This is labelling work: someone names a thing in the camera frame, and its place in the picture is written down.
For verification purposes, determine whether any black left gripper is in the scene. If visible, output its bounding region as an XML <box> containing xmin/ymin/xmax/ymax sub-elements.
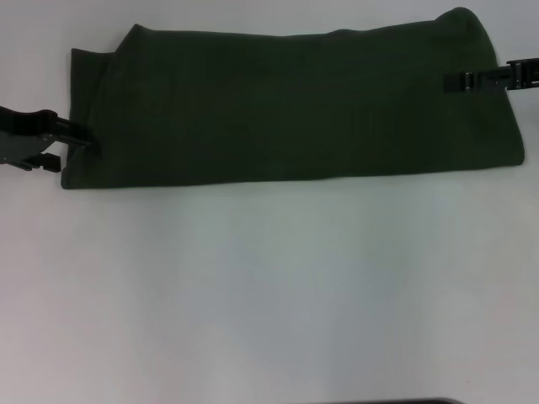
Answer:
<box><xmin>0</xmin><ymin>104</ymin><xmax>103</xmax><ymax>173</ymax></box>

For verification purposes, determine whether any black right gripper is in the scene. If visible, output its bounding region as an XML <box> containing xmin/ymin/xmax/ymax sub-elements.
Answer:
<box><xmin>442</xmin><ymin>56</ymin><xmax>539</xmax><ymax>94</ymax></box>

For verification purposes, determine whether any dark green FREE! t-shirt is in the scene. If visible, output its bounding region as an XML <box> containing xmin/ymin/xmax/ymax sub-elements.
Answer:
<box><xmin>58</xmin><ymin>6</ymin><xmax>526</xmax><ymax>191</ymax></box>

